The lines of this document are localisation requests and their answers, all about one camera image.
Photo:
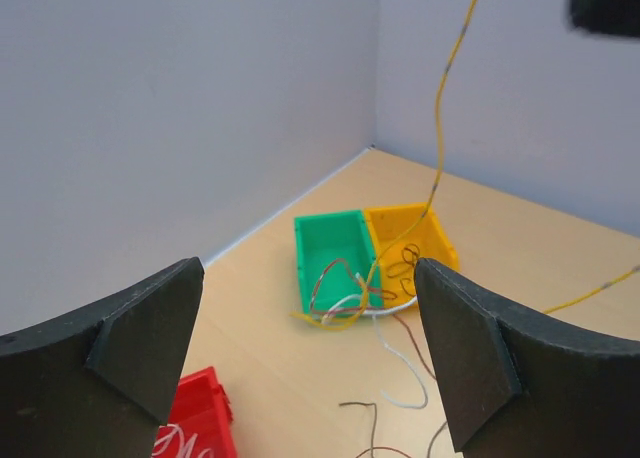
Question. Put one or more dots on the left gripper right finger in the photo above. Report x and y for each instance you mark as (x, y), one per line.
(515, 382)

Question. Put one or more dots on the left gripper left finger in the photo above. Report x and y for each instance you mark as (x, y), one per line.
(100, 380)

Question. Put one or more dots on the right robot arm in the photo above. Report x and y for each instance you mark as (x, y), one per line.
(617, 18)

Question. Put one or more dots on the red bin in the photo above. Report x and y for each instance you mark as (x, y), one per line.
(199, 422)

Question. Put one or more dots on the yellow bin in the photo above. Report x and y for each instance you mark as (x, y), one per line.
(401, 235)

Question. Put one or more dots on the right green bin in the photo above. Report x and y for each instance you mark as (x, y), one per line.
(334, 253)

